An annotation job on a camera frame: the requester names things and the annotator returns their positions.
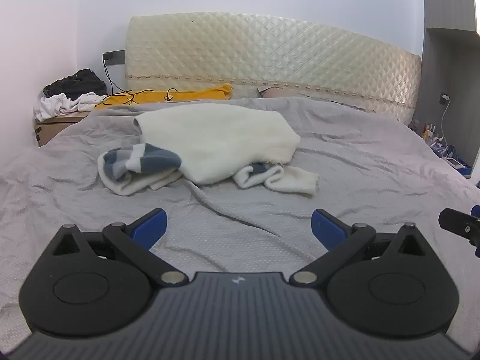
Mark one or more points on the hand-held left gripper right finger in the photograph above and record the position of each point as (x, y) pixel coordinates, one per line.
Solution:
(326, 228)

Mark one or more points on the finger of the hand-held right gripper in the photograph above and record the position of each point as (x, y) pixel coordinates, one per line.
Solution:
(459, 225)

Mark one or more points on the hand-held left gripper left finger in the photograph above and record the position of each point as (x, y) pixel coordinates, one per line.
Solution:
(150, 227)

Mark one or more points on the white blue-striped sweater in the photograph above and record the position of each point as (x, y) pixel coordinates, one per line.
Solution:
(225, 135)

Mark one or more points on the white clothes pile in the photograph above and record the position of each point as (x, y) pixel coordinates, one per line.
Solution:
(56, 105)

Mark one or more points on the black clothes pile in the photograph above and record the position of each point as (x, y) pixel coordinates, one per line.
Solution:
(75, 82)

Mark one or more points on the grey bed sheet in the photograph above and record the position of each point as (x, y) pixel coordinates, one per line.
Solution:
(375, 165)

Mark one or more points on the cluster of small bottles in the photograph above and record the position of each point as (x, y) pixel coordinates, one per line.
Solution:
(429, 133)

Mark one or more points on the yellow cloth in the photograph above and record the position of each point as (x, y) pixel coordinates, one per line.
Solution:
(195, 95)

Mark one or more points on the brown nightstand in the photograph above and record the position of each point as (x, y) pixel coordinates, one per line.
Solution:
(48, 129)

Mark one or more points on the grey wardrobe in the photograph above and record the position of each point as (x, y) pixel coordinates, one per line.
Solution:
(438, 63)

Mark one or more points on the cream quilted mattress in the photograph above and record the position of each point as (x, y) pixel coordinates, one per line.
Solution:
(262, 52)

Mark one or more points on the white wall charger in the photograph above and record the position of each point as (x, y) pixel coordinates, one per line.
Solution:
(444, 98)

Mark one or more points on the dark wall socket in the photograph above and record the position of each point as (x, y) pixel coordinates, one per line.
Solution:
(114, 57)

